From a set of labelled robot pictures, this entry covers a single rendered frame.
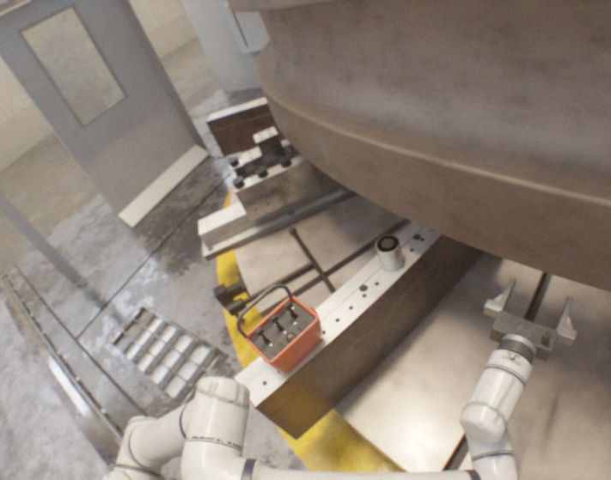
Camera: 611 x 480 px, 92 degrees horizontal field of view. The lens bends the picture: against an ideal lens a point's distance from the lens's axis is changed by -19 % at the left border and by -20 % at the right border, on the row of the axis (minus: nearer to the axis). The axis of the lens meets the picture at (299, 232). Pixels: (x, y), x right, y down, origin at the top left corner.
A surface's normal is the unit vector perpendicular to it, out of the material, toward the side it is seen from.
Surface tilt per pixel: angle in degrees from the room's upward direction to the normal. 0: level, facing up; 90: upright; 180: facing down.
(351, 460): 0
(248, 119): 90
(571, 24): 90
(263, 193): 90
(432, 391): 0
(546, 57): 90
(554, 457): 0
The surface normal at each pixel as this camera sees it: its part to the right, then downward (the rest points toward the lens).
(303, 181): 0.25, 0.58
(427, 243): -0.32, -0.70
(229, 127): -0.12, 0.69
